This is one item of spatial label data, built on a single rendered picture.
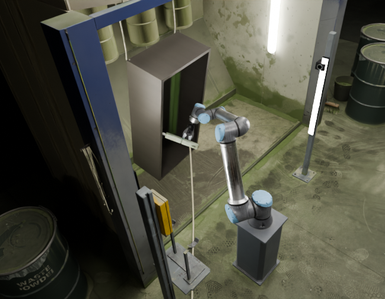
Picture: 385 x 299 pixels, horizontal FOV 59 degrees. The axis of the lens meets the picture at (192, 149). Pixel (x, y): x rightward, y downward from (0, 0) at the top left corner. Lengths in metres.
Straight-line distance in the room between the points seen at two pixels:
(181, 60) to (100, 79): 1.00
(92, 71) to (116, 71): 2.42
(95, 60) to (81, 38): 0.13
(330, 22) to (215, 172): 2.02
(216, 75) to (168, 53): 2.31
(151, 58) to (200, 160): 1.77
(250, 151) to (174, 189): 1.06
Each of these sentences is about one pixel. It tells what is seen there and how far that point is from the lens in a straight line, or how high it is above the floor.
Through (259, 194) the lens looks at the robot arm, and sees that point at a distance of 2.55.
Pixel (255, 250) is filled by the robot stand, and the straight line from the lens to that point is 2.81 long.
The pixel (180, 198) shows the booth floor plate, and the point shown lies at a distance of 3.69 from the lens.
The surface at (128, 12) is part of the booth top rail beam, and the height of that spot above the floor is 2.25.
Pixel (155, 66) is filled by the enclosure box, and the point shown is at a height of 1.66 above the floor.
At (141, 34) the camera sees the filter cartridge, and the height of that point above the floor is 1.40.
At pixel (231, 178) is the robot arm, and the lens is 2.38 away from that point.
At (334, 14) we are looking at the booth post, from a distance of 4.02.
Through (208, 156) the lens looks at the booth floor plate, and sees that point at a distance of 4.13.
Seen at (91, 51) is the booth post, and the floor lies 2.14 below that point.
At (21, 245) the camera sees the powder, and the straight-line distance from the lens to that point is 2.72.
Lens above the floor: 2.81
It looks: 41 degrees down
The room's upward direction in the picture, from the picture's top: 5 degrees counter-clockwise
